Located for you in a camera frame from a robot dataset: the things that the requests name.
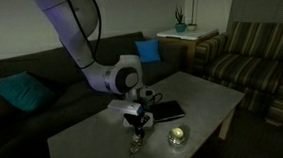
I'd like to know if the blue pillow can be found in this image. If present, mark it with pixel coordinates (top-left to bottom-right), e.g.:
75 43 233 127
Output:
134 38 162 64

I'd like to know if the teal pillow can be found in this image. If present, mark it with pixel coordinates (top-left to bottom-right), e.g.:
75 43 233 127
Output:
0 68 58 115

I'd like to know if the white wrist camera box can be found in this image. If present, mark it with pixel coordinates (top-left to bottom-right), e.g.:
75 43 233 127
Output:
106 97 145 118

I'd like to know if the candle in glass jar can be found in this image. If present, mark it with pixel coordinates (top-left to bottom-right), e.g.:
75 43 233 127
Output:
166 125 188 148

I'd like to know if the green spiky plant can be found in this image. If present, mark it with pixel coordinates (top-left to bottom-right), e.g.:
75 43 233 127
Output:
174 5 187 26

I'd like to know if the striped armchair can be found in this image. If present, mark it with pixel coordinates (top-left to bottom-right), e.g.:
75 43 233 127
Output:
190 17 283 133

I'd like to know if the small white pot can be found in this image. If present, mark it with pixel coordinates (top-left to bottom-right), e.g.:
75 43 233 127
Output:
186 23 199 33

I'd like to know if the teal plant pot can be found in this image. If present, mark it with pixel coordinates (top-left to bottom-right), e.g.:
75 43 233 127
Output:
174 22 188 34

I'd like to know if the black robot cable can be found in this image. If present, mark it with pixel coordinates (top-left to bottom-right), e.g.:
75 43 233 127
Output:
63 0 106 71

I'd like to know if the dark patterned sofa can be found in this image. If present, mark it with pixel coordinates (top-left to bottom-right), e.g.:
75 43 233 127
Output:
0 27 201 158

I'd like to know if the black spiral notebook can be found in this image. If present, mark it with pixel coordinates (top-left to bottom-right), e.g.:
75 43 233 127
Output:
148 99 187 124

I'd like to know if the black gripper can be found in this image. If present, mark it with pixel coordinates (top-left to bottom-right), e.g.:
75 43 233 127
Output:
123 109 154 140

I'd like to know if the wooden side table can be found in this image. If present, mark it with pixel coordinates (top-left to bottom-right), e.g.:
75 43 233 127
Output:
157 32 223 78

